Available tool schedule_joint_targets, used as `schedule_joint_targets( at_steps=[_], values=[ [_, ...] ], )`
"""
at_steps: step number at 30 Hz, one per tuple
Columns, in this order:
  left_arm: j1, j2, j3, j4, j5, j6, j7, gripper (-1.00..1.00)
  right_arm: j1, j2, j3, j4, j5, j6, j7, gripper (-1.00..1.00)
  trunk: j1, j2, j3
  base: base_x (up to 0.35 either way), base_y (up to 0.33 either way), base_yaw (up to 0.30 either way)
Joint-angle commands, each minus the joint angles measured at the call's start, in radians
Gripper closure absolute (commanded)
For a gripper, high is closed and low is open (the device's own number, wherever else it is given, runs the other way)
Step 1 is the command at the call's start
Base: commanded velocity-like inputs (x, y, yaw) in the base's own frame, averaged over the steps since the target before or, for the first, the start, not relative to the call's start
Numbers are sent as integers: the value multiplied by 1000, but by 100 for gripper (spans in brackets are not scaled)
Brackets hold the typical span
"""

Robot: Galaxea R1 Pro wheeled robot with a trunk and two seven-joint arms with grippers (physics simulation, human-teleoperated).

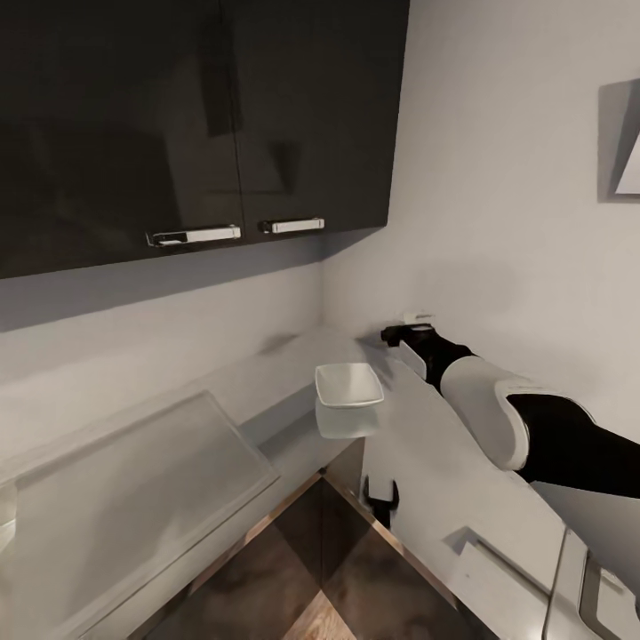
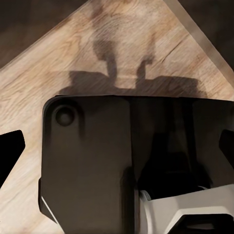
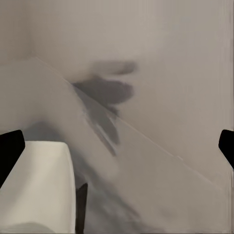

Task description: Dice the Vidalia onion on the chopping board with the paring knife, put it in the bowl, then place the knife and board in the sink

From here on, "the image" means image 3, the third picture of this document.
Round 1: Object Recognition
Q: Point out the bowl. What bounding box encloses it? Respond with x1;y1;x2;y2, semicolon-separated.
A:
0;141;76;234

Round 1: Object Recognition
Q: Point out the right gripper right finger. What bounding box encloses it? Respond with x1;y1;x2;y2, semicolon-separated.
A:
218;129;234;169

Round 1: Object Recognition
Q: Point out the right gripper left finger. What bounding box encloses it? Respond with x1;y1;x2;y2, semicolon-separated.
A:
0;130;25;188

